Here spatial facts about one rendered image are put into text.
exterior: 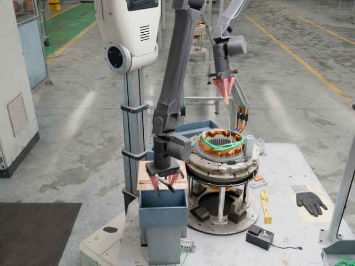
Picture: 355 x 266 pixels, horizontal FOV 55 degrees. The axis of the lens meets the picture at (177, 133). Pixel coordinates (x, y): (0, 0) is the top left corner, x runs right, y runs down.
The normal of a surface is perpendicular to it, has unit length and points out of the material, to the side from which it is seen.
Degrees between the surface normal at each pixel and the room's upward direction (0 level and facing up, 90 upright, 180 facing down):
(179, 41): 75
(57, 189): 0
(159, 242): 90
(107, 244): 0
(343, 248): 88
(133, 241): 0
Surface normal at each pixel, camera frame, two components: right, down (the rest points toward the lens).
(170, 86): -0.54, 0.13
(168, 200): 0.05, 0.46
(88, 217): 0.00, -0.89
